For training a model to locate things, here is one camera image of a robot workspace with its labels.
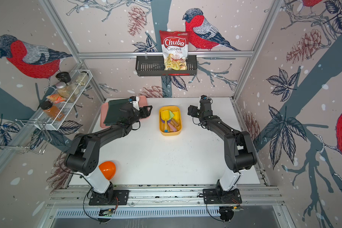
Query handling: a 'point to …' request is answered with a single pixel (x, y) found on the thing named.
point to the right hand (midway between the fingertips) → (192, 108)
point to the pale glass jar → (82, 79)
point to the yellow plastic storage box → (179, 128)
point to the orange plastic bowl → (109, 169)
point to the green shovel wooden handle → (171, 115)
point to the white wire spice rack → (65, 107)
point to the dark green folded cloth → (112, 114)
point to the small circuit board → (106, 212)
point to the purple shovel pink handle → (172, 127)
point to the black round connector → (226, 213)
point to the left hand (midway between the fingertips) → (152, 104)
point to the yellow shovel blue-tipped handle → (165, 115)
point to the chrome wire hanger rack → (24, 135)
